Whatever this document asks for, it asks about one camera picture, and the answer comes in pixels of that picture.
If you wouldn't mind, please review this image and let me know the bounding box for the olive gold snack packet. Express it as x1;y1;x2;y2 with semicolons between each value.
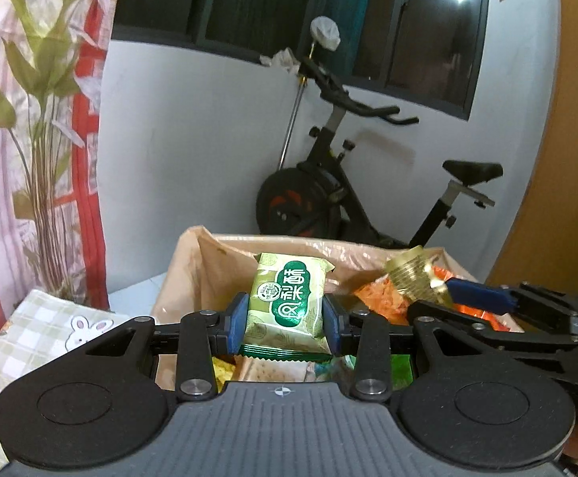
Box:
385;245;452;310

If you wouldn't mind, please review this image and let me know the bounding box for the translucent plastic bag liner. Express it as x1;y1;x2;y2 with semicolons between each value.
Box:
151;225;479;356

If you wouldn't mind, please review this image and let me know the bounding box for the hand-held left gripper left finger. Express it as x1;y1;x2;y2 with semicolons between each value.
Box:
86;292;250;401

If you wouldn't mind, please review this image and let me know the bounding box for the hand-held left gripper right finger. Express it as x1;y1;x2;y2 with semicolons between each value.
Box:
323;295;477;401

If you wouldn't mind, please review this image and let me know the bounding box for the black exercise bike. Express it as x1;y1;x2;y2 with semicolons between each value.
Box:
256;56;504;250

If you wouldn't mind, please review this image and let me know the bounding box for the metal pole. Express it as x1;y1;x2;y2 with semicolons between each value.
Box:
279;45;319;171

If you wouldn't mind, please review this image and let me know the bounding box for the crumpled white tissue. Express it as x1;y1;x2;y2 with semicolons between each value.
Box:
260;48;300;72

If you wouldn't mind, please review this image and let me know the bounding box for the green checkered tablecloth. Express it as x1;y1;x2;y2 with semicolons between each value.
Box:
0;287;161;460

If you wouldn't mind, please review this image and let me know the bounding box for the dark sliding window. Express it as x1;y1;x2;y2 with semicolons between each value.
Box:
112;0;491;121

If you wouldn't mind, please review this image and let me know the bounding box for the wooden door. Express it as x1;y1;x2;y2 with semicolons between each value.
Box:
487;0;578;301

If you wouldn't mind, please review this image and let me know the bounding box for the orange snack packet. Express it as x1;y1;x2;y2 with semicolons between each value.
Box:
355;264;512;335

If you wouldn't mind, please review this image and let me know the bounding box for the pale green snack packet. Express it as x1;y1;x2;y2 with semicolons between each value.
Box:
238;252;337;361

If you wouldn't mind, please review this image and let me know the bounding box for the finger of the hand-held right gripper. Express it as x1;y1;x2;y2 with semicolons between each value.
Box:
442;278;578;320
408;299;578;355

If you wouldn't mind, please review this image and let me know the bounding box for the printed backdrop cloth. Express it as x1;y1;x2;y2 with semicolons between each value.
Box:
0;0;126;311

